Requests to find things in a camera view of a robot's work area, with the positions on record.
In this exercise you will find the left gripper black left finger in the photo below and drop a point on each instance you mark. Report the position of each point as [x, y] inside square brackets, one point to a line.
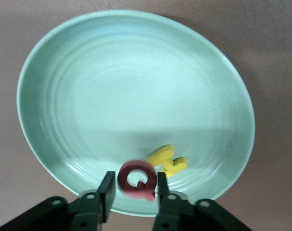
[88, 211]

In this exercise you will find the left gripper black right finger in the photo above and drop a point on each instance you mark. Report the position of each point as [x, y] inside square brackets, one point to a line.
[175, 214]

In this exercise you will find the red capital letter Q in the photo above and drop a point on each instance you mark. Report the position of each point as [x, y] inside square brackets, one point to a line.
[123, 180]

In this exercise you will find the yellow capital letter H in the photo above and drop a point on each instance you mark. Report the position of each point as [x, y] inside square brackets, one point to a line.
[170, 166]

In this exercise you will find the green plate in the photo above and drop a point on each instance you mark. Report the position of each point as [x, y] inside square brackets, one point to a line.
[126, 96]

